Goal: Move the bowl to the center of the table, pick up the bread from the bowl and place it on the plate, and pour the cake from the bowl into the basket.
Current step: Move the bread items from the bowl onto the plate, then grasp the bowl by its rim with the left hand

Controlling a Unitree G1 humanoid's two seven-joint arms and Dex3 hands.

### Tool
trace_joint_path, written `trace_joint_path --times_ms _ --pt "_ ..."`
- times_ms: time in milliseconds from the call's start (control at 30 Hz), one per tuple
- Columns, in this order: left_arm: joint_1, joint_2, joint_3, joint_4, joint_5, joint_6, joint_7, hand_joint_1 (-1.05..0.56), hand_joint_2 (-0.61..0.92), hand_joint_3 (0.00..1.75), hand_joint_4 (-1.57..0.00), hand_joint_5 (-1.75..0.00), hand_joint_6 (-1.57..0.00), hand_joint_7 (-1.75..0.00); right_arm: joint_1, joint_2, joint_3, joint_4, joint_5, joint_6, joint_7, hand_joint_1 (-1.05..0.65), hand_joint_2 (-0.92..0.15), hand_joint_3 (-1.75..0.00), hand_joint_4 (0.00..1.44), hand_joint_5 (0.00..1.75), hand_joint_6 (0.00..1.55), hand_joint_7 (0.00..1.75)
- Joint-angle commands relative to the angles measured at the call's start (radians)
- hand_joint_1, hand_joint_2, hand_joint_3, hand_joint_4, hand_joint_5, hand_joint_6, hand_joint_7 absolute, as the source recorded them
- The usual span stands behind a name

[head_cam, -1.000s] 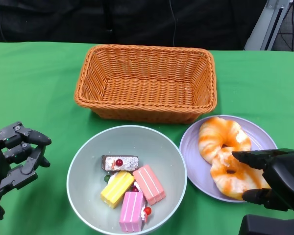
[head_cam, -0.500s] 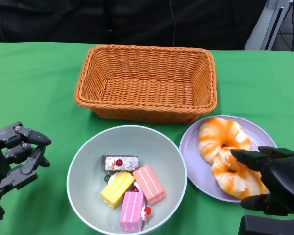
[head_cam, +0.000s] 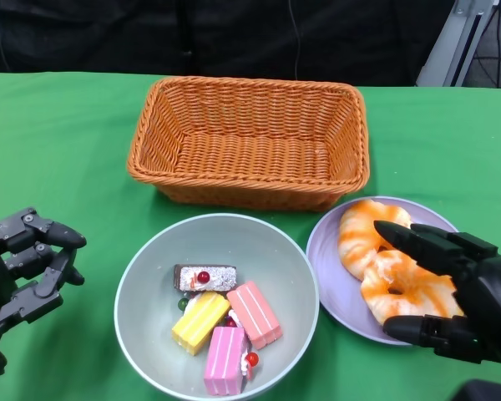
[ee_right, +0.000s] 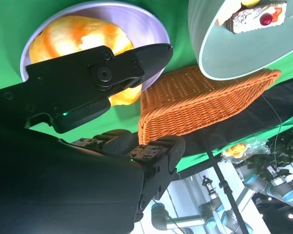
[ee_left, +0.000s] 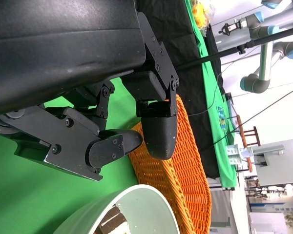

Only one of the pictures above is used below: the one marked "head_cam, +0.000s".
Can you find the lavender plate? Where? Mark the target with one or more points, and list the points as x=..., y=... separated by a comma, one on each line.
x=330, y=267

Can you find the black backdrop curtain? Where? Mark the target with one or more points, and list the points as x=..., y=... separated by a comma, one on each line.
x=108, y=33

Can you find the orange wicker basket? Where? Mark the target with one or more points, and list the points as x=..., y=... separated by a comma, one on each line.
x=250, y=154

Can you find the magenta pink cake with cherry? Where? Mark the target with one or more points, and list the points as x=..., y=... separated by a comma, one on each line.
x=223, y=359

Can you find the grey aluminium frame post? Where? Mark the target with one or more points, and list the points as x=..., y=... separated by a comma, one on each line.
x=451, y=54

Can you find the salmon pink striped cake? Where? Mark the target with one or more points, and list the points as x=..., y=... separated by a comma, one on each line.
x=254, y=313

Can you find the yellow striped cake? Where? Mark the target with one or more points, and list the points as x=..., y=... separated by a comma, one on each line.
x=200, y=323

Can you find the pale green bowl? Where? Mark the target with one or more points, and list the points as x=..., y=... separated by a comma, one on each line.
x=217, y=242

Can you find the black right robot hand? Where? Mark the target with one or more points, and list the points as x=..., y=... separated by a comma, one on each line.
x=492, y=301

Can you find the chocolate cake with cherry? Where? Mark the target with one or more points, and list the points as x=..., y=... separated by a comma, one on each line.
x=221, y=277

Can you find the twisted orange bread bun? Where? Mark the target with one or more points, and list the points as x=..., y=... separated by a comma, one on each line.
x=359, y=246

